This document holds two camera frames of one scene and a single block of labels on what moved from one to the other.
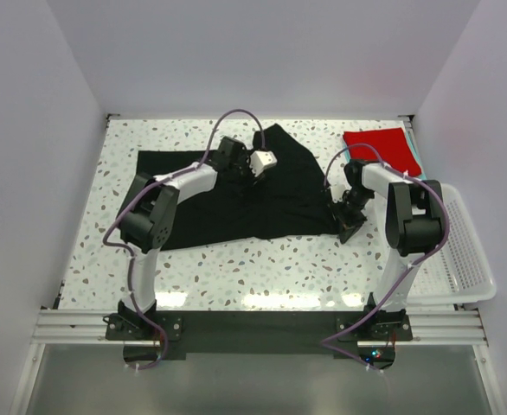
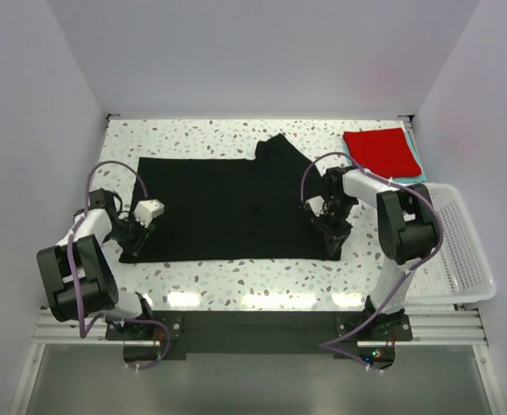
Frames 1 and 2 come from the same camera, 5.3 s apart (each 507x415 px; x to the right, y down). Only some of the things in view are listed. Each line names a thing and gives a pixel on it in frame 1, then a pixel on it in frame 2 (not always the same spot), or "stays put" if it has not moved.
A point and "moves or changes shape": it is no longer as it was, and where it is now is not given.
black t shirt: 289,200 moves or changes shape
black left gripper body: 241,173 to 131,235
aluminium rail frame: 448,328 stays put
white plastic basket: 459,271 stays put
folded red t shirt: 390,143 stays put
